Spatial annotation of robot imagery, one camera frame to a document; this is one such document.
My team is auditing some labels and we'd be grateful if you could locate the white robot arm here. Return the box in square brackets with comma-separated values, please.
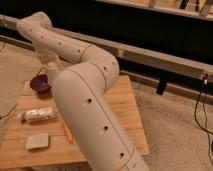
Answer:
[16, 12, 150, 171]

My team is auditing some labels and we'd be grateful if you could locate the black cable right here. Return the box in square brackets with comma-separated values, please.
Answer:
[194, 74, 213, 158]

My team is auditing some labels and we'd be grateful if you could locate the wooden table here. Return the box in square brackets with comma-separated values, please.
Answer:
[0, 76, 149, 169]

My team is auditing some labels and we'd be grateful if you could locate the metal rail frame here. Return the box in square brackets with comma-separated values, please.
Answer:
[0, 14, 213, 101]

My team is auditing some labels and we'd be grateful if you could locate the clear plastic bottle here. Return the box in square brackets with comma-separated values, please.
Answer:
[19, 107, 55, 123]

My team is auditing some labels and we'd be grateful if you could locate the orange carrot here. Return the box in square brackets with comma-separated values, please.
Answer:
[64, 124, 73, 143]

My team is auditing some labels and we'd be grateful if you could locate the dark red bowl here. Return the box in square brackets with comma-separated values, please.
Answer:
[30, 74, 51, 94]

